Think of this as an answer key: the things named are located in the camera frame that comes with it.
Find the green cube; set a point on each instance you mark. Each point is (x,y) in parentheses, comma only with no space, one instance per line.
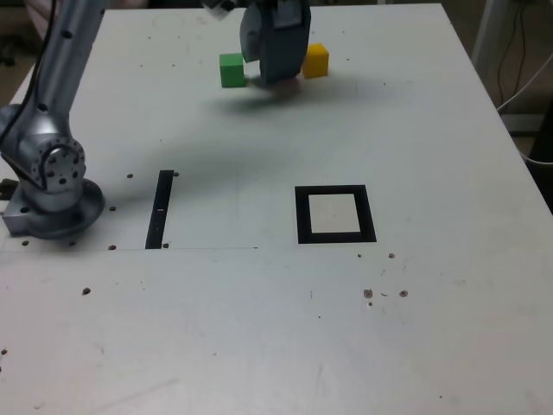
(231,71)

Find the small gripper camera box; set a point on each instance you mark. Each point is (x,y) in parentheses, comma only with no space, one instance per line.
(218,8)

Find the black tape square outline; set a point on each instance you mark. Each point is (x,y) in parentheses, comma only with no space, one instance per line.
(337,238)

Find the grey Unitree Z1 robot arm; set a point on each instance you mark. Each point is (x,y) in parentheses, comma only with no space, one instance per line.
(60,78)

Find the black tape strip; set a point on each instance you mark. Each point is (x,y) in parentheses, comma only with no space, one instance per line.
(155,229)

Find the grey background shelf bar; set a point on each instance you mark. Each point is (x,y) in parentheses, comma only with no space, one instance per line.
(520,124)

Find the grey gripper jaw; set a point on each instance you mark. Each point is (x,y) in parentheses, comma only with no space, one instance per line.
(250,34)
(285,52)

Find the white metal frame leg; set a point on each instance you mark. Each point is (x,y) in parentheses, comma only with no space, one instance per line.
(484,34)

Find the yellow cube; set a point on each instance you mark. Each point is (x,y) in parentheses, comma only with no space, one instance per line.
(316,62)

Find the black chair wheel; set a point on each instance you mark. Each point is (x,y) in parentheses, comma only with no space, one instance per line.
(10,47)

